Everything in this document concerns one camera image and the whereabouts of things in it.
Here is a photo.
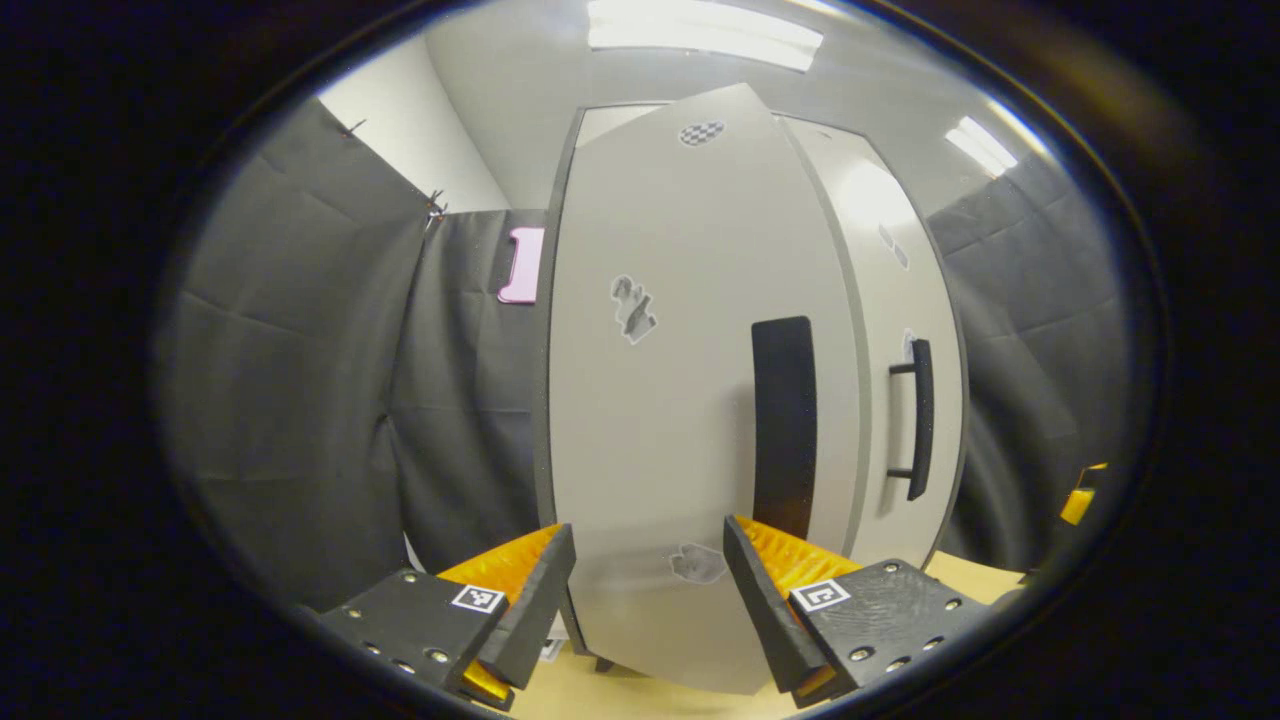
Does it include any small ceiling light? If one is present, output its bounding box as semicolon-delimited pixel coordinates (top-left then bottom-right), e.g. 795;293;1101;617
945;117;1018;178

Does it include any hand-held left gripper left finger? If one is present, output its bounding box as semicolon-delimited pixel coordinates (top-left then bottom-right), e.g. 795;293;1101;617
318;522;578;713

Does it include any grey shoe cabinet door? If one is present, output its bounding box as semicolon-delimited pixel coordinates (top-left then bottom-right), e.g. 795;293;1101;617
775;115;966;571
548;83;863;696

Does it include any long ceiling light panel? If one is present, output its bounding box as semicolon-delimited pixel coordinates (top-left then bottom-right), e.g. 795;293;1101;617
587;0;824;71

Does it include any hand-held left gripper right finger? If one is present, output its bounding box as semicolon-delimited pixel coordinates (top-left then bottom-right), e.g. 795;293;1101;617
722;514;1001;709

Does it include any grey shoe cabinet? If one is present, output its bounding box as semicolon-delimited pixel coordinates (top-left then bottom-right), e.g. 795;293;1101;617
533;100;968;673

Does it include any black backdrop cloth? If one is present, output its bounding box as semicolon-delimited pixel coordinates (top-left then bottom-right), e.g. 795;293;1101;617
925;150;1136;571
160;97;551;611

